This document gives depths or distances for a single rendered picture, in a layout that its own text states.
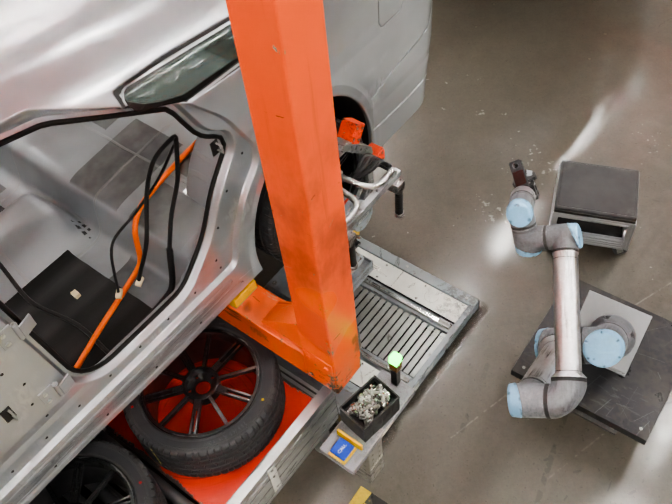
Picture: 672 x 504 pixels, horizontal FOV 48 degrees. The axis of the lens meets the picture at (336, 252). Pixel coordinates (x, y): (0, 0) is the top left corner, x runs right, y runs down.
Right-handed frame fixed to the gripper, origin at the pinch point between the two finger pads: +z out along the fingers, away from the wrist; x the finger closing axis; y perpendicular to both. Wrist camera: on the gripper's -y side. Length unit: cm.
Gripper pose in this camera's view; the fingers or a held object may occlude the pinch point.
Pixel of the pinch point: (526, 171)
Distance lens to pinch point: 302.1
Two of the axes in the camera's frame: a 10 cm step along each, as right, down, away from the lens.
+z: 3.0, -4.6, 8.4
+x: 8.6, -2.5, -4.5
